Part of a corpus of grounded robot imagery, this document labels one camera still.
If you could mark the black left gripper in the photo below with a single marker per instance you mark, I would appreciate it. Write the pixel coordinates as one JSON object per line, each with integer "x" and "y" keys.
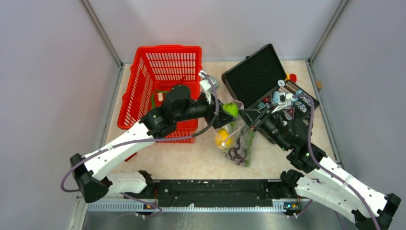
{"x": 222, "y": 118}

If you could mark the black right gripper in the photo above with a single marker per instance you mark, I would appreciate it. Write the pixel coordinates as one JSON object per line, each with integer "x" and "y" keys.
{"x": 254, "y": 118}

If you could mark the green lime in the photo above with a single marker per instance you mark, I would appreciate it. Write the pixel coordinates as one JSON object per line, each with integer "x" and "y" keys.
{"x": 231, "y": 108}

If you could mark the green leafy vegetable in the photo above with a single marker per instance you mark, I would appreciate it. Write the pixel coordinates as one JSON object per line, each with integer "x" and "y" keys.
{"x": 248, "y": 142}

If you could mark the yellow toy fruit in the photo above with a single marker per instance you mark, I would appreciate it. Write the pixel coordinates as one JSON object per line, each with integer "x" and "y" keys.
{"x": 222, "y": 139}

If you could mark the clear zip top bag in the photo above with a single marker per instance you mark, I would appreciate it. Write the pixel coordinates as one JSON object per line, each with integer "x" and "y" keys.
{"x": 237, "y": 131}

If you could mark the red grape bunch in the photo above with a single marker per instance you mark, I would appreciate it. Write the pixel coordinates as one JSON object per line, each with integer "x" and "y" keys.
{"x": 240, "y": 155}

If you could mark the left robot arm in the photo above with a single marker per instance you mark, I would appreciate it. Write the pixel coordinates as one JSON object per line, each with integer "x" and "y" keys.
{"x": 91, "y": 170}

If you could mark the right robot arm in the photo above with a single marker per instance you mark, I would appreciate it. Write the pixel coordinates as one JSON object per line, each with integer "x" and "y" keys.
{"x": 317, "y": 176}

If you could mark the open black foam case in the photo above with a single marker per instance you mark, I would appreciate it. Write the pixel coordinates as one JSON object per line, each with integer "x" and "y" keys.
{"x": 253, "y": 82}

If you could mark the red round object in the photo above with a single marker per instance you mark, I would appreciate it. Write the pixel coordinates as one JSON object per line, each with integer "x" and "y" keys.
{"x": 292, "y": 77}

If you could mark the red chili pepper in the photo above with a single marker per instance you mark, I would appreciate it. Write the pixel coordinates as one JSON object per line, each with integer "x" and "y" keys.
{"x": 170, "y": 84}

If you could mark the white toy mushroom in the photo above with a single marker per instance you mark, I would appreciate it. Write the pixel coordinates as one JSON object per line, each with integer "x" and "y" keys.
{"x": 160, "y": 96}

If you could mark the red plastic basket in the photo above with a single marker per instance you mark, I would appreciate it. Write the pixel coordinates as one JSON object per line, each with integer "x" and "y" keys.
{"x": 155, "y": 70}

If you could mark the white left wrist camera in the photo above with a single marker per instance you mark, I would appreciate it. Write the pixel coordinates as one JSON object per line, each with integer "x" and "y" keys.
{"x": 209, "y": 84}

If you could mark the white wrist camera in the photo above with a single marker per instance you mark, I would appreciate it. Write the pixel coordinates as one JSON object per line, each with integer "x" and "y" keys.
{"x": 209, "y": 84}
{"x": 281, "y": 100}

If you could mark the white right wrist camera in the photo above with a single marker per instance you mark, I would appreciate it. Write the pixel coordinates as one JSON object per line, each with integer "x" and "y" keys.
{"x": 281, "y": 100}

